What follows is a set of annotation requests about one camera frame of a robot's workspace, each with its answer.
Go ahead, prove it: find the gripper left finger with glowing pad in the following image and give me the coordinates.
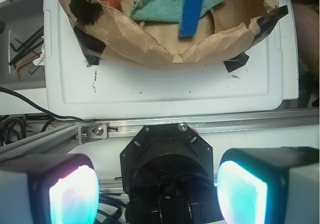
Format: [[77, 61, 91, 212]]
[[0, 153, 100, 224]]

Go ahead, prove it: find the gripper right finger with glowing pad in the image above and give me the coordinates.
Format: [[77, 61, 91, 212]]
[[217, 146, 320, 224]]

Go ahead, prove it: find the blue sponge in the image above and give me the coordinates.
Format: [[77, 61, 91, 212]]
[[178, 0, 204, 38]]

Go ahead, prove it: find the white plastic bin lid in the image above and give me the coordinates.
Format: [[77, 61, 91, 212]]
[[43, 0, 299, 119]]

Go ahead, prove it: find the orange hex key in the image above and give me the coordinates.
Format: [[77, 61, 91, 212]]
[[15, 52, 42, 79]]

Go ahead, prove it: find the black tape piece lower right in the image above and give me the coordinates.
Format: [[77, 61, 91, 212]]
[[223, 52, 250, 73]]

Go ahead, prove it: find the black hex key set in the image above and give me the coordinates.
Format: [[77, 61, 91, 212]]
[[8, 26, 44, 66]]

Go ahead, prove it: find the grey tool tray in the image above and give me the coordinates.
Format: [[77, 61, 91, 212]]
[[0, 0, 46, 90]]

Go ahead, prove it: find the black tape strip left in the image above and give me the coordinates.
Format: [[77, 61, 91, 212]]
[[73, 25, 106, 66]]

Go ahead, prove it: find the black tape strip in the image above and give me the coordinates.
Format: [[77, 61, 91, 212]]
[[248, 5, 289, 50], [73, 25, 106, 66]]

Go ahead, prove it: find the black tape strip right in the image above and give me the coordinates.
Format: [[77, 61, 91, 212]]
[[248, 5, 289, 50]]

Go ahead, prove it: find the brown paper bag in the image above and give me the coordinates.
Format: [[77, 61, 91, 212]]
[[58, 0, 279, 71]]

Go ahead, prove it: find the black tape inside bag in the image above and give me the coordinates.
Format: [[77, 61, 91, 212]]
[[69, 0, 104, 26]]

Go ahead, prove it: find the orange-red round object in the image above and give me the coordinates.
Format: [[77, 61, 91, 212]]
[[103, 0, 123, 12]]

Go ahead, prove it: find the teal terry cloth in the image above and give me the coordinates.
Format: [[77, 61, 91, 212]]
[[129, 0, 224, 23]]

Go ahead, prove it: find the aluminium extrusion rail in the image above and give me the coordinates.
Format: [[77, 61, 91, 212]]
[[0, 107, 320, 159]]

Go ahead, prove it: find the steel corner bracket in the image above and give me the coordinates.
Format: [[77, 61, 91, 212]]
[[77, 122, 109, 145]]

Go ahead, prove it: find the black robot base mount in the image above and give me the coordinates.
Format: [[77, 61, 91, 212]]
[[119, 122, 223, 224]]

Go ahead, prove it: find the black cable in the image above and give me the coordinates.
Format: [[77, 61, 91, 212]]
[[0, 86, 95, 123]]

